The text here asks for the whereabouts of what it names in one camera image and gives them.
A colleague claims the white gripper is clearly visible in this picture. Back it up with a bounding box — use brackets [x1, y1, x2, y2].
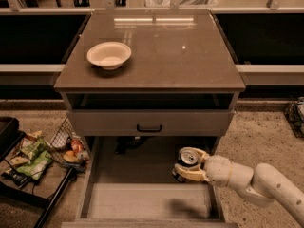
[175, 147, 232, 187]

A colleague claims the blue pepsi can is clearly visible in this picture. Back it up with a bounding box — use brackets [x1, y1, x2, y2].
[171, 148, 200, 184]

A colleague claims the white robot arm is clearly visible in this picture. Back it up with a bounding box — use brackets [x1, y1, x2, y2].
[172, 147, 304, 227]

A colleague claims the open grey middle drawer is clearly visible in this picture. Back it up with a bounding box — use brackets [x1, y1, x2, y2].
[61, 137, 238, 228]

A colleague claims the grey drawer cabinet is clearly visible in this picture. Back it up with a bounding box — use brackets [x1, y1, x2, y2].
[55, 10, 245, 152]

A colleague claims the white paper bowl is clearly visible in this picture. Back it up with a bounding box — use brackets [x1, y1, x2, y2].
[86, 42, 131, 70]

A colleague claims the green chip bag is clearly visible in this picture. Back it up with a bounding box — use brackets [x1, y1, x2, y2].
[17, 138, 52, 181]

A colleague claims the black wire basket right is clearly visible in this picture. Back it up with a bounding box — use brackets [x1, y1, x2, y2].
[284, 97, 304, 139]

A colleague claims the closed drawer with black handle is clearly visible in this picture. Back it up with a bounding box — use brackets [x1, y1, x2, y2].
[67, 109, 234, 136]

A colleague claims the wire basket with snacks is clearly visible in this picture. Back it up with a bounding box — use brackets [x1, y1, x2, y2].
[50, 118, 90, 173]

